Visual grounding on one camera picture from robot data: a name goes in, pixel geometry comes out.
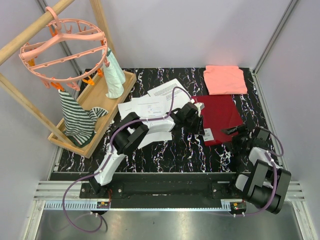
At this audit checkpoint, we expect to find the white form paper sheet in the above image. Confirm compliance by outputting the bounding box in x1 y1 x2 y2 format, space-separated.
118 95 170 120

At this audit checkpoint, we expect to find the folded pink cloth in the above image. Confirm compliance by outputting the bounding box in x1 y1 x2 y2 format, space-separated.
203 65 248 95

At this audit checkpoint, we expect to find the mint green towel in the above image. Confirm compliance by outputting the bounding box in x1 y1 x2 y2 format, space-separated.
102 47 126 99

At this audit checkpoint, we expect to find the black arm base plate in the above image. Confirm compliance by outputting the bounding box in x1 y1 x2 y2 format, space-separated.
79 172 242 211

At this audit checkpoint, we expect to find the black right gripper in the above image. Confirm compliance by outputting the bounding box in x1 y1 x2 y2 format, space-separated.
220 123 253 154

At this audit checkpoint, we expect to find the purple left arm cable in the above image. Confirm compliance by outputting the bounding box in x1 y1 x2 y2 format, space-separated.
61 86 193 233

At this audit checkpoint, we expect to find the pink round clip hanger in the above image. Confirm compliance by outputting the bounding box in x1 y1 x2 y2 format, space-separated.
19 6 110 91

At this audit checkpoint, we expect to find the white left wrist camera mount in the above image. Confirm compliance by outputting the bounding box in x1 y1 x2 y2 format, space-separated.
191 99 205 111

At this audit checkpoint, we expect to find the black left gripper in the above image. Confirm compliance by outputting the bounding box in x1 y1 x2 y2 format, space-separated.
183 114 205 136

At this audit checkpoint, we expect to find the wooden rack frame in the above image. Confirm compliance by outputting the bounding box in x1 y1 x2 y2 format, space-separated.
0 0 117 151

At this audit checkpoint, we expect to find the white printed paper sheet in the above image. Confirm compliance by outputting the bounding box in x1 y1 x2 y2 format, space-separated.
147 78 190 111

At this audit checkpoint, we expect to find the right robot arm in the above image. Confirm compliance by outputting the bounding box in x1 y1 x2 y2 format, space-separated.
221 124 292 214

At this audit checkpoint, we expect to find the aluminium corner post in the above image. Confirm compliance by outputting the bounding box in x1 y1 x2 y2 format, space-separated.
252 0 300 74

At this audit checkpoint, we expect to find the red plastic clip folder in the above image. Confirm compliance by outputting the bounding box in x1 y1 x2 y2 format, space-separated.
192 95 243 147

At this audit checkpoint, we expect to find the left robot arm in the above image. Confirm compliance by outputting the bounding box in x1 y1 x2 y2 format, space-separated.
89 102 205 198

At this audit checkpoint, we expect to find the white folder label sticker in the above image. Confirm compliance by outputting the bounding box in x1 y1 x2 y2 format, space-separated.
203 128 214 142

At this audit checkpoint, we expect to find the wooden tray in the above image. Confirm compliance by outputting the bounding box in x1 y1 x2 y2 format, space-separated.
47 68 138 159

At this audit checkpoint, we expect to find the aluminium front rail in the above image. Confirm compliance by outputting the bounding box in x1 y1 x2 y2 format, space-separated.
33 181 307 211

